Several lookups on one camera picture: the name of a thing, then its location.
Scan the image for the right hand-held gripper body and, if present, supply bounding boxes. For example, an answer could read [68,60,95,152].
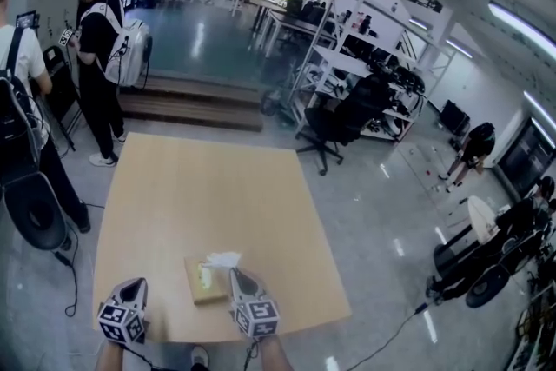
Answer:
[231,300,281,339]

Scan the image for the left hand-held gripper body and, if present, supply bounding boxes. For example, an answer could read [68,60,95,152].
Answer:
[96,302,149,346]

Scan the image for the white cloth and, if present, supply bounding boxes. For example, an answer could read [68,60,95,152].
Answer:
[202,250,243,275]

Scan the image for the person's left forearm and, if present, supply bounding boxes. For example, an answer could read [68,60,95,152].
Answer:
[94,340,126,371]

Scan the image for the person's right forearm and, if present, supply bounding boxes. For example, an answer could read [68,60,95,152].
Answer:
[255,334,297,371]

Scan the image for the tan tissue box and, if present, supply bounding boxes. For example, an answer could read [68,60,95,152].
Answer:
[182,253,232,307]

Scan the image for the person's white shoe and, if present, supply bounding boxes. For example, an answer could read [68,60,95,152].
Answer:
[190,344,211,371]

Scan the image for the light wooden table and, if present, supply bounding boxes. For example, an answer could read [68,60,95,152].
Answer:
[91,131,354,345]

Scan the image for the black office chair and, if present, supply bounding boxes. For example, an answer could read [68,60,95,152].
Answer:
[295,72,393,177]

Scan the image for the black folding chair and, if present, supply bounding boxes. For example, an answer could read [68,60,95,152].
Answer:
[42,44,84,154]

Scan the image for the round white table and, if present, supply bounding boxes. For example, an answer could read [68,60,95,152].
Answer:
[433,194,501,280]

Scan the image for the white metal shelf rack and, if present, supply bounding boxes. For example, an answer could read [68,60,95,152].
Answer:
[288,0,458,145]

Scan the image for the black floor monitor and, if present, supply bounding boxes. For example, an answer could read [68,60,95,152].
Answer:
[438,98,472,136]

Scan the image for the long dark table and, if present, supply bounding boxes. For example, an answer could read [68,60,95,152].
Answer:
[268,10,339,58]
[233,0,288,30]

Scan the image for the white storage shelf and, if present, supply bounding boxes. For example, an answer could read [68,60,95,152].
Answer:
[513,285,556,371]

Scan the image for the small black screen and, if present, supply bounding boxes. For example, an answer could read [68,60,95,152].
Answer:
[14,10,43,32]

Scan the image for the dark glass cabinet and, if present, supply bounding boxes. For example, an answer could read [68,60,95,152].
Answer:
[496,118,545,197]

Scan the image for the long ceiling tube light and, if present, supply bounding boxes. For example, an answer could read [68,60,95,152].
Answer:
[487,1,556,50]

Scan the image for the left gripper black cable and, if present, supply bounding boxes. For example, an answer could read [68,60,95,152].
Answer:
[122,341,152,371]

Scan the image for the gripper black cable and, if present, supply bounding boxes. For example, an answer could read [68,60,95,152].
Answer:
[242,340,262,371]
[122,341,152,371]

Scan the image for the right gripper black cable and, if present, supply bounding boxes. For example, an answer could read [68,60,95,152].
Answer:
[242,340,262,371]

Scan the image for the black floor cable with adapter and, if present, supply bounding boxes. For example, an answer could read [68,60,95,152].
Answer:
[53,198,108,317]
[341,301,436,371]

